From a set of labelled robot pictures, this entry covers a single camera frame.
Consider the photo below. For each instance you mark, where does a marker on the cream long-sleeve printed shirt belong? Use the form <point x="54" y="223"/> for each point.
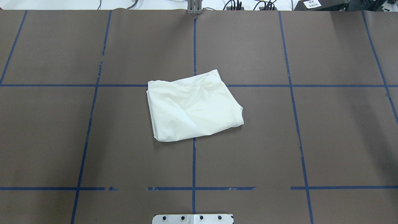
<point x="192" y="107"/>

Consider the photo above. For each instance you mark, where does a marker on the black power adapter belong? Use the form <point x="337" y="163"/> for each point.
<point x="321" y="5"/>

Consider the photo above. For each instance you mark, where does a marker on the aluminium frame post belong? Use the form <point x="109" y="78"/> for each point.
<point x="194" y="7"/>

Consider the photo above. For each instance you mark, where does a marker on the white camera pole base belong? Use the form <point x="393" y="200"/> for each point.
<point x="193" y="219"/>

